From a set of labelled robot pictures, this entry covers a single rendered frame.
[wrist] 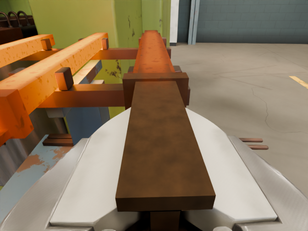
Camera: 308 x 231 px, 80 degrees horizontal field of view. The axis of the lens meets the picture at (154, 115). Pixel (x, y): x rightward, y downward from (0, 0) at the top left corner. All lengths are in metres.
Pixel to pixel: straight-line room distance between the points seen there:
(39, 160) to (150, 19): 0.79
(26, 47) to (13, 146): 0.37
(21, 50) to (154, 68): 0.28
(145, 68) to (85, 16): 0.48
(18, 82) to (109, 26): 0.45
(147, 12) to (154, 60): 0.84
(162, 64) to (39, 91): 0.12
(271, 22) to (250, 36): 0.61
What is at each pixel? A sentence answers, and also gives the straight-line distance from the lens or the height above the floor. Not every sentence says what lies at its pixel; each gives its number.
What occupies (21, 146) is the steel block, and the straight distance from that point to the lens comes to 0.69.
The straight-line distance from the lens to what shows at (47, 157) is 0.55.
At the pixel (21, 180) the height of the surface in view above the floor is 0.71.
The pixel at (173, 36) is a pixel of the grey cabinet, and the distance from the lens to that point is 5.74.
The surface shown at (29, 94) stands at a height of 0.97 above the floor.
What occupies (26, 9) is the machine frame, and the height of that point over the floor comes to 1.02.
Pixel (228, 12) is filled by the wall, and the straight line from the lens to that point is 6.49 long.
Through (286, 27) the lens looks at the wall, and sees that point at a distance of 7.07.
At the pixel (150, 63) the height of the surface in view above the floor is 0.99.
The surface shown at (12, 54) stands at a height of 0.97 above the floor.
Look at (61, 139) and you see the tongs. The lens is 0.57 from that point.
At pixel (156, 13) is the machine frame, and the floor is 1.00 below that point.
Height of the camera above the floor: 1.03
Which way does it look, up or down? 31 degrees down
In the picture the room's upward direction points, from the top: 1 degrees counter-clockwise
